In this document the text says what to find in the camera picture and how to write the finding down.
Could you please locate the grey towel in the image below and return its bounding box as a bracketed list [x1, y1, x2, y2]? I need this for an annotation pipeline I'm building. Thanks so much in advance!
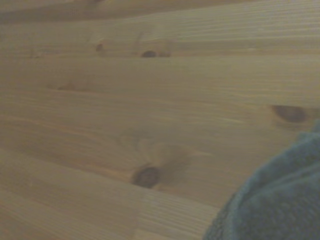
[202, 119, 320, 240]

